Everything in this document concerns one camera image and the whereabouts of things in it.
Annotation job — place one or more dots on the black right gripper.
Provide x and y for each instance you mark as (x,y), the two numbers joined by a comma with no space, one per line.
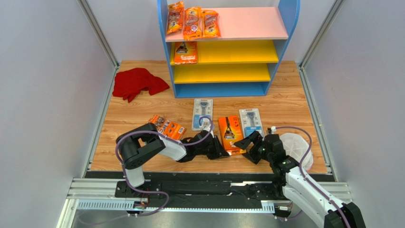
(253,147)

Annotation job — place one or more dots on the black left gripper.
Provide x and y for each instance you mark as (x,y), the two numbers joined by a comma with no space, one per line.
(219,152)

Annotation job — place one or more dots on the orange Gillette Fusion5 box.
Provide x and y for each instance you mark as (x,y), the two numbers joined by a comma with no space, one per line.
(231,132)
(185,53)

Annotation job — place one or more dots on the clear blue razor blister pack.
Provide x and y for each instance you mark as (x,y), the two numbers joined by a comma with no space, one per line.
(250,121)
(201,108)

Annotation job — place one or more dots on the orange razor cartridge box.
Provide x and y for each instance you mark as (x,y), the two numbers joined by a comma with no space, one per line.
(167,127)

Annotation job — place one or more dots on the orange BIC razor bag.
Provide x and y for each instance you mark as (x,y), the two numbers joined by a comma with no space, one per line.
(175,17)
(211,28)
(192,26)

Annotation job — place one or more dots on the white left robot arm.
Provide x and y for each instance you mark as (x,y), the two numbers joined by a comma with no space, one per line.
(138,146)

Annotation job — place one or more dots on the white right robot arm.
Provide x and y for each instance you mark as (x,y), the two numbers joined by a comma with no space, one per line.
(291,181)

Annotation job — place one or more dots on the blue shelf unit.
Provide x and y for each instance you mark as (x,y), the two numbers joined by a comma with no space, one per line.
(242,62)

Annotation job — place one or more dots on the white round plastic lid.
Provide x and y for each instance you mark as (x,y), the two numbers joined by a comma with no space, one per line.
(295,147)

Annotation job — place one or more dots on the red cloth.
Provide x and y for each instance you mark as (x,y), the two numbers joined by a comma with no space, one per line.
(129,84)

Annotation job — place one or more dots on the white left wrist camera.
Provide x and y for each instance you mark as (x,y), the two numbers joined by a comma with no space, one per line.
(209,126)

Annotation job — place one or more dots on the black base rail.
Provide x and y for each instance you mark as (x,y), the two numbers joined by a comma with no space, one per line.
(205,190)

